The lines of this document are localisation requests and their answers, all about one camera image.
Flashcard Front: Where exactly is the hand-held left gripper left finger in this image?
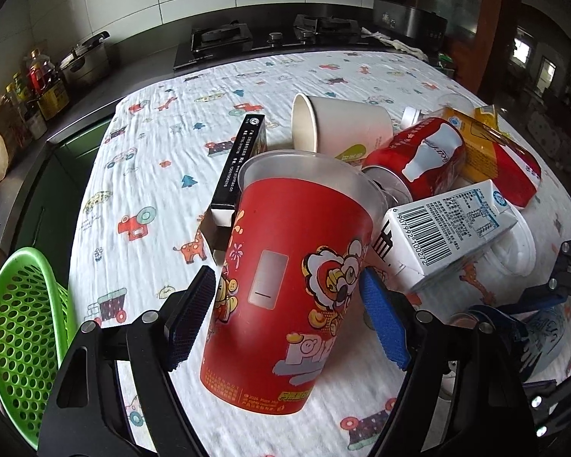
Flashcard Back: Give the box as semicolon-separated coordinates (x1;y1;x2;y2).
37;265;217;457

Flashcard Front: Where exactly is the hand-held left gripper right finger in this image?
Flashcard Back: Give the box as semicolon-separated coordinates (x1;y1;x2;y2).
359;267;543;457

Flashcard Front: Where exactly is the clear plastic cup blue print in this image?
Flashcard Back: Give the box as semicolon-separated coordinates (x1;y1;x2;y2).
476;305;568;382

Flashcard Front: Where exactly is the red drink carton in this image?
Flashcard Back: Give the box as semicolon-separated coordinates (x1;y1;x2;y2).
473;105;543;208

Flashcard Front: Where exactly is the red printed paper cup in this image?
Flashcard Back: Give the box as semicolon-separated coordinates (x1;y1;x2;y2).
200;150;388;415

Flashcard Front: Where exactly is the white blue milk carton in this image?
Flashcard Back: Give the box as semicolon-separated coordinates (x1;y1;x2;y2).
370;179;519;294

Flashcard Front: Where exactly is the orange label drink bottle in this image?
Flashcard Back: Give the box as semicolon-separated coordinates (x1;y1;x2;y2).
402;105;515;182

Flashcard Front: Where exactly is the black cardboard box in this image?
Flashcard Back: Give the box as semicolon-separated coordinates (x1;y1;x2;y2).
199;114;268;267

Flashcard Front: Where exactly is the green plastic basket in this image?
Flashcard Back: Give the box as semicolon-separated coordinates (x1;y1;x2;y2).
0;246;77;453

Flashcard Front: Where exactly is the red soda can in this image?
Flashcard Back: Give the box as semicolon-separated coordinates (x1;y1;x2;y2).
362;117;467;201

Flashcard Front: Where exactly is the white paper cup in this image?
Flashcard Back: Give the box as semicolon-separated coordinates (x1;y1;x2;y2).
291;94;393;153

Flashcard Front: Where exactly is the white printed cloth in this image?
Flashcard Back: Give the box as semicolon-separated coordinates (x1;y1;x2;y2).
67;50;571;457

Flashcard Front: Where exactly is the green kitchen cabinet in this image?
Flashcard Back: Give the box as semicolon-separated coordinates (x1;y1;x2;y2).
10;124;105;258

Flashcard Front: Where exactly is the small glass jar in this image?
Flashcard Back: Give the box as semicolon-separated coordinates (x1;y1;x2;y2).
27;105;48;140

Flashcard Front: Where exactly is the cooking oil bottle yellow label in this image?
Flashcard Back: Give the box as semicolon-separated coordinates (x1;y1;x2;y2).
26;48;70;121

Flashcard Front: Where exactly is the black gas stove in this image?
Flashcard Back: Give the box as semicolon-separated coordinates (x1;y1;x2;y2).
172;13;391;71

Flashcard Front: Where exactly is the steel pressure cooker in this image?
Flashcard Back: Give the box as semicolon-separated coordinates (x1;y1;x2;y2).
58;31;111;87

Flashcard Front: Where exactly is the white rag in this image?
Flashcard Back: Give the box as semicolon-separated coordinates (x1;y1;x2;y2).
362;29;429;58

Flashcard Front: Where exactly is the yellow cap sauce bottle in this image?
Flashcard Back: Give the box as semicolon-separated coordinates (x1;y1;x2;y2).
6;72;29;115

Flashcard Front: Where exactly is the black countertop appliance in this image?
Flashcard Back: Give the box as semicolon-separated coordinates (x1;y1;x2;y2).
372;0;448;51

